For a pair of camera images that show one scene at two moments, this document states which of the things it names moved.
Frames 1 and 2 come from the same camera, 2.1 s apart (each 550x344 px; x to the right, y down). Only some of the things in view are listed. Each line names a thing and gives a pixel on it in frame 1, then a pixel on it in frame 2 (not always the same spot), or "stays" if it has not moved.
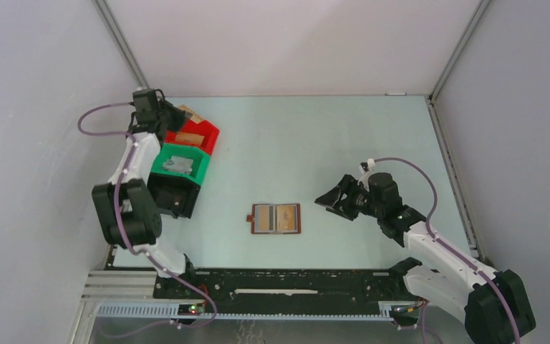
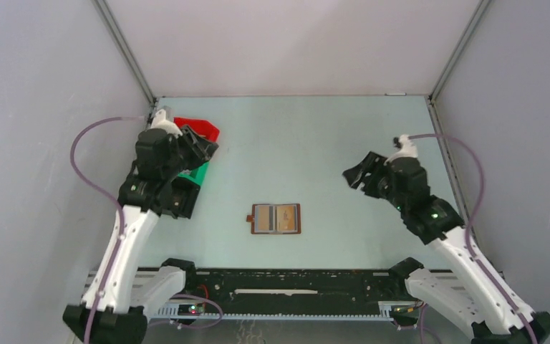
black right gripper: (331, 199) → (372, 164)
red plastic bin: (204, 128) stays
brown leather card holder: (275, 218) stays
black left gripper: (180, 116) → (203, 149)
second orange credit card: (286, 218) stays
